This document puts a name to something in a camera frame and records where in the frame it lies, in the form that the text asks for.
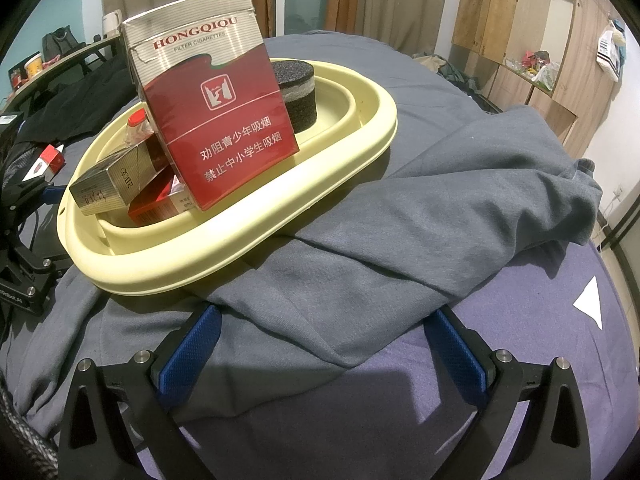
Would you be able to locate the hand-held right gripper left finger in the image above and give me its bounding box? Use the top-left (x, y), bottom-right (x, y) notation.
top-left (59, 304), bottom-right (223, 480)

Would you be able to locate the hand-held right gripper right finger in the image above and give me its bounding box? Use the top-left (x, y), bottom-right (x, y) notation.
top-left (424, 304), bottom-right (598, 480)

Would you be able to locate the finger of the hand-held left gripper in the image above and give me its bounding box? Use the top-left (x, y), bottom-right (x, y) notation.
top-left (0, 240), bottom-right (68, 286)
top-left (7, 182), bottom-right (68, 212)

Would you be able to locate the gold cigarette pack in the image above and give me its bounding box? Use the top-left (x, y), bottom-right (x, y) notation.
top-left (68, 142), bottom-right (156, 217)

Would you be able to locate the red white cigarette pack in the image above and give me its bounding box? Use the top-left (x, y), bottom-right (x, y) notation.
top-left (126, 170), bottom-right (193, 227)

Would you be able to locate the silver red cigarette pack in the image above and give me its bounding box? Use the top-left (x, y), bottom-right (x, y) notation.
top-left (120, 0), bottom-right (301, 212)

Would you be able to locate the yellow plastic basin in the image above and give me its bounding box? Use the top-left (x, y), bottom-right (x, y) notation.
top-left (56, 57), bottom-right (399, 297)

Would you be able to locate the black sponge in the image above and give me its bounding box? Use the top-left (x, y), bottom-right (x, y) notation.
top-left (270, 59), bottom-right (321, 135)

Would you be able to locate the small white box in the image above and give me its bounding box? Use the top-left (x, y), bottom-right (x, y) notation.
top-left (22, 154), bottom-right (51, 182)

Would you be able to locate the purple printed bedsheet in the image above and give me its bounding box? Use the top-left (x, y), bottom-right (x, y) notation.
top-left (140, 240), bottom-right (626, 480)

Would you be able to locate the black cloth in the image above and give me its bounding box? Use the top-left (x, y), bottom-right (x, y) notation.
top-left (0, 52), bottom-right (146, 146)

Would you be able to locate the black backpack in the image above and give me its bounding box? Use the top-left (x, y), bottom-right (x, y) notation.
top-left (41, 27), bottom-right (86, 56)

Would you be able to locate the grey garment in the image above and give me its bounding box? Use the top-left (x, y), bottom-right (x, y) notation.
top-left (12, 105), bottom-right (604, 438)

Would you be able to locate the clear plastic bag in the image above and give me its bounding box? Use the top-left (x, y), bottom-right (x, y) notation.
top-left (532, 62), bottom-right (561, 92)

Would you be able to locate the beige cloth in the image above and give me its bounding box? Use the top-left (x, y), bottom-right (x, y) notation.
top-left (415, 52), bottom-right (453, 73)

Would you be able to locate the white plastic bag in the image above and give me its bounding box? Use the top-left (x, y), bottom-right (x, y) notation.
top-left (595, 25), bottom-right (626, 81)

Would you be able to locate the wooden wardrobe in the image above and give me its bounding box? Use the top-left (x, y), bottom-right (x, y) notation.
top-left (450, 0), bottom-right (626, 161)

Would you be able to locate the blue hanging cloth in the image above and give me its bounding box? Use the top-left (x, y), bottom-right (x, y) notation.
top-left (612, 20), bottom-right (629, 63)

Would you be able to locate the black frame desk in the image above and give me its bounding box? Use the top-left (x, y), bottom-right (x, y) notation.
top-left (0, 35), bottom-right (123, 111)

